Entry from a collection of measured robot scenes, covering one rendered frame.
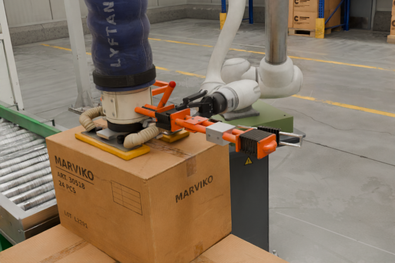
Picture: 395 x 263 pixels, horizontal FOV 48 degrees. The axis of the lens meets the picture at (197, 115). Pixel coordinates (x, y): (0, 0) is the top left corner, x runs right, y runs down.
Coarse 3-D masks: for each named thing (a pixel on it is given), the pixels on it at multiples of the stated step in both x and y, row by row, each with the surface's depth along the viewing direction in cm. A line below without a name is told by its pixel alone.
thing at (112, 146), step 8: (96, 128) 164; (80, 136) 166; (88, 136) 165; (96, 136) 163; (120, 136) 154; (96, 144) 158; (104, 144) 156; (112, 144) 154; (120, 144) 154; (112, 152) 152; (120, 152) 149; (128, 152) 148; (136, 152) 149; (144, 152) 151
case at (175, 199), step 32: (64, 160) 167; (96, 160) 151; (128, 160) 147; (160, 160) 146; (192, 160) 148; (224, 160) 162; (64, 192) 174; (96, 192) 157; (128, 192) 143; (160, 192) 139; (192, 192) 151; (224, 192) 165; (64, 224) 183; (96, 224) 164; (128, 224) 148; (160, 224) 142; (192, 224) 154; (224, 224) 169; (128, 256) 154; (160, 256) 145; (192, 256) 158
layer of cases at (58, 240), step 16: (32, 240) 176; (48, 240) 176; (64, 240) 175; (80, 240) 174; (224, 240) 169; (240, 240) 168; (0, 256) 167; (16, 256) 167; (32, 256) 166; (48, 256) 166; (64, 256) 165; (80, 256) 165; (96, 256) 164; (208, 256) 160; (224, 256) 160; (240, 256) 159; (256, 256) 159; (272, 256) 158
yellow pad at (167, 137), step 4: (164, 132) 163; (168, 132) 163; (172, 132) 162; (176, 132) 164; (180, 132) 163; (184, 132) 163; (188, 132) 164; (164, 136) 161; (168, 136) 160; (172, 136) 160; (176, 136) 160; (180, 136) 162; (184, 136) 163; (164, 140) 161; (168, 140) 159; (172, 140) 159
